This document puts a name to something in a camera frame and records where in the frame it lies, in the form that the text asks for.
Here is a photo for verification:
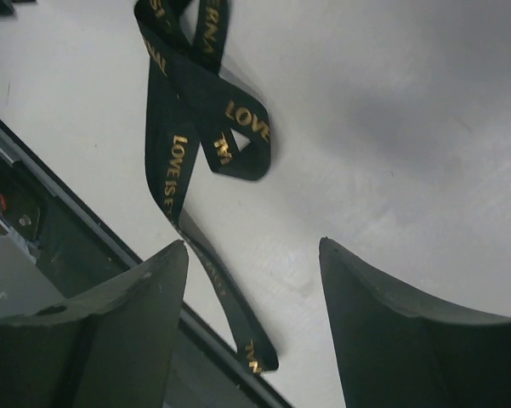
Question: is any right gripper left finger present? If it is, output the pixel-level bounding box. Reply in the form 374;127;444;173
0;241;189;407

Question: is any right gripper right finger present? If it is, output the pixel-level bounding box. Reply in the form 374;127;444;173
319;238;511;407

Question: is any black ribbon gold lettering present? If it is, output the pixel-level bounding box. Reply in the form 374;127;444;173
133;1;279;375

